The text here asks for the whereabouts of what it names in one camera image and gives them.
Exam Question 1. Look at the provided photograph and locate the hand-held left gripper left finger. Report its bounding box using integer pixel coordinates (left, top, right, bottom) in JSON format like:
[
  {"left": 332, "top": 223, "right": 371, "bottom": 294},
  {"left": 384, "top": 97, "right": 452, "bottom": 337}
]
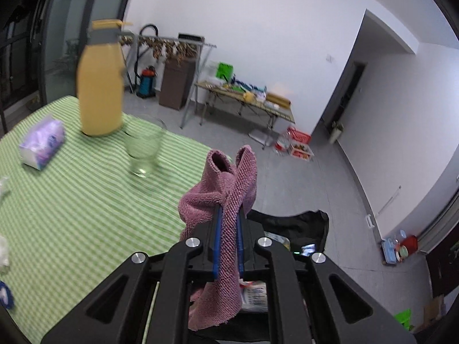
[{"left": 41, "top": 204, "right": 225, "bottom": 344}]

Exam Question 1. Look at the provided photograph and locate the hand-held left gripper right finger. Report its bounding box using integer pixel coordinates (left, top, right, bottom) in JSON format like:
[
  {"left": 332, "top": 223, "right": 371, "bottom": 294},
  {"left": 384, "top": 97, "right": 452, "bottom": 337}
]
[{"left": 236, "top": 211, "right": 418, "bottom": 344}]

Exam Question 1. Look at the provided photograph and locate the pink towel cloth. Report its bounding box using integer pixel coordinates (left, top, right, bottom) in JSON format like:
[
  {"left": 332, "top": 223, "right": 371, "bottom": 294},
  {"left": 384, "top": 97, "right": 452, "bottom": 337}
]
[{"left": 178, "top": 145, "right": 258, "bottom": 332}]

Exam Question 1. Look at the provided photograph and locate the glass cup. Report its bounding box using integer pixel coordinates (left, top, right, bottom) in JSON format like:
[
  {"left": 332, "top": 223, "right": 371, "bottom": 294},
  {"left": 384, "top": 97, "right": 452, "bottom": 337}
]
[{"left": 124, "top": 128, "right": 167, "bottom": 178}]

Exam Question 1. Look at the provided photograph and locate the blue tray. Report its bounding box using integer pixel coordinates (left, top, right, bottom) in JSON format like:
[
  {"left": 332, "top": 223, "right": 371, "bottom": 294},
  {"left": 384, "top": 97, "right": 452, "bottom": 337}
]
[{"left": 381, "top": 238, "right": 399, "bottom": 266}]

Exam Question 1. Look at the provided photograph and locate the white vase with plant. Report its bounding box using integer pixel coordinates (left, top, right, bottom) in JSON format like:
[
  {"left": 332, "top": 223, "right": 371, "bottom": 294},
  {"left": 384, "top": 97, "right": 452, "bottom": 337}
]
[{"left": 330, "top": 121, "right": 345, "bottom": 144}]

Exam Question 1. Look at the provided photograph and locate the folding table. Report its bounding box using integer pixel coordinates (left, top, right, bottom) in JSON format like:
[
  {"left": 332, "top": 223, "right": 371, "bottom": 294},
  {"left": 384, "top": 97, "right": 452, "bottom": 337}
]
[{"left": 195, "top": 81, "right": 296, "bottom": 140}]

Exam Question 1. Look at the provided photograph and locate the cardboard box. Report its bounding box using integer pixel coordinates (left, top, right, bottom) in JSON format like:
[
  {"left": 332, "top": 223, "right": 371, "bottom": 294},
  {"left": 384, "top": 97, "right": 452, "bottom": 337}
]
[{"left": 266, "top": 92, "right": 292, "bottom": 108}]

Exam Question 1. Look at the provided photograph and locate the red pot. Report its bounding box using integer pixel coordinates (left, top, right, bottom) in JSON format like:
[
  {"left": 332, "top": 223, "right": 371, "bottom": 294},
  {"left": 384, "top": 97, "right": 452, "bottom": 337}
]
[{"left": 399, "top": 234, "right": 419, "bottom": 259}]

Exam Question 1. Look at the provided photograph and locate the brown cabinet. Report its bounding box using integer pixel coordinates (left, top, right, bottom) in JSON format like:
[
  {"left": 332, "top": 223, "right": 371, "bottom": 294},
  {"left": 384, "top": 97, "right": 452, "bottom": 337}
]
[{"left": 159, "top": 57, "right": 198, "bottom": 111}]

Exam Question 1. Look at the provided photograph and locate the green paper piece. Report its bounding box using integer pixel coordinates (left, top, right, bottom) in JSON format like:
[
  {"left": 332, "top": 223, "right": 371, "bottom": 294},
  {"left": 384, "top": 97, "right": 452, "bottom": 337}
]
[{"left": 394, "top": 308, "right": 413, "bottom": 330}]

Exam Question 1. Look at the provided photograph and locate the green paper bag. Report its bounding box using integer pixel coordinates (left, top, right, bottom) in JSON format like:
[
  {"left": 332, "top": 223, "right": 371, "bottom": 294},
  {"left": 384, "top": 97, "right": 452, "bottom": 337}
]
[{"left": 215, "top": 62, "right": 234, "bottom": 81}]

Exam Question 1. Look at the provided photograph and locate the red blue vacuum cleaner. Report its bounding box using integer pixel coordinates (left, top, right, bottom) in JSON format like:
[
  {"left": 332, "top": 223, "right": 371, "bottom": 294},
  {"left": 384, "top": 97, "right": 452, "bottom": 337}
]
[{"left": 132, "top": 24, "right": 160, "bottom": 99}]

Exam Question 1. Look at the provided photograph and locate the yellow thermos jug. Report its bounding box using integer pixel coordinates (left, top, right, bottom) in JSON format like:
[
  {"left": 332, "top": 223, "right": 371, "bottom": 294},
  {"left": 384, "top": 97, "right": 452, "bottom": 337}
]
[{"left": 76, "top": 19, "right": 133, "bottom": 137}]

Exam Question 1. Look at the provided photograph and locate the flat cardboard piece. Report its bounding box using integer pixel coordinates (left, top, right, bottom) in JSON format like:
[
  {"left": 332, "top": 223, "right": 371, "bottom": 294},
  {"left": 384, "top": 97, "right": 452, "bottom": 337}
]
[{"left": 412, "top": 294, "right": 447, "bottom": 334}]

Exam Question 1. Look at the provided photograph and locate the metal drying rack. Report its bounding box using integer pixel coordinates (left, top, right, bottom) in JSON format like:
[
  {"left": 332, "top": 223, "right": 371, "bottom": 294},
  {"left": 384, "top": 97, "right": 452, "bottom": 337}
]
[{"left": 118, "top": 30, "right": 217, "bottom": 130}]

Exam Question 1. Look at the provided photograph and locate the purple tissue pack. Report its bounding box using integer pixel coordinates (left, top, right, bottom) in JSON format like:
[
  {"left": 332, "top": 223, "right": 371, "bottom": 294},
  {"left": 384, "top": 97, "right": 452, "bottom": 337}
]
[{"left": 19, "top": 116, "right": 66, "bottom": 171}]

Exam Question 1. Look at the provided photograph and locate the crumpled white tissue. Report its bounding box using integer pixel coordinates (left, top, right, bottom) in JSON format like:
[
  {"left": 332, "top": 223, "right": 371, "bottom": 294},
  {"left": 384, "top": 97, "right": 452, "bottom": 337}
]
[{"left": 0, "top": 236, "right": 11, "bottom": 267}]

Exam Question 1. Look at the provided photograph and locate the blue white packet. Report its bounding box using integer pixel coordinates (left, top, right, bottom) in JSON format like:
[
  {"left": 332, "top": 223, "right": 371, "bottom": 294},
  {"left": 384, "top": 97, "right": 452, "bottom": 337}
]
[{"left": 0, "top": 280, "right": 15, "bottom": 309}]

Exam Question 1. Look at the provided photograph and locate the sliding glass door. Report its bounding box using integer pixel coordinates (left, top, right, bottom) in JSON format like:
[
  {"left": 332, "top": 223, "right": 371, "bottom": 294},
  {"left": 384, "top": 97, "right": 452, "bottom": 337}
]
[{"left": 0, "top": 0, "right": 140, "bottom": 115}]

